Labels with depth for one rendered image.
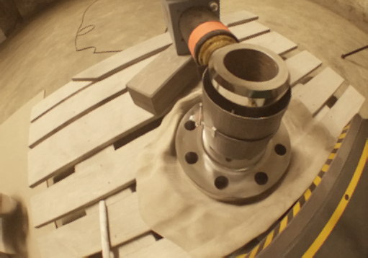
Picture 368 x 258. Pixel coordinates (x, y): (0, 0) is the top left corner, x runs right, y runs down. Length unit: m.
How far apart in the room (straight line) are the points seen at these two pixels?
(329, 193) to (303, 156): 0.19
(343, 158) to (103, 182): 0.50
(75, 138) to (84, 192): 0.18
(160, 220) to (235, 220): 0.14
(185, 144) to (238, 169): 0.12
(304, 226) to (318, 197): 0.04
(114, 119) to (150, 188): 0.26
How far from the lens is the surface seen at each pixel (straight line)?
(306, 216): 0.24
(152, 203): 0.38
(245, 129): 0.24
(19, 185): 0.98
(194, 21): 0.41
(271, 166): 0.38
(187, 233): 0.38
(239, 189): 0.35
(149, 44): 0.79
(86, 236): 0.48
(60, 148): 0.62
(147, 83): 0.47
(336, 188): 0.28
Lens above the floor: 0.53
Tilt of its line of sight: 54 degrees down
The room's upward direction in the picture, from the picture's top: 11 degrees counter-clockwise
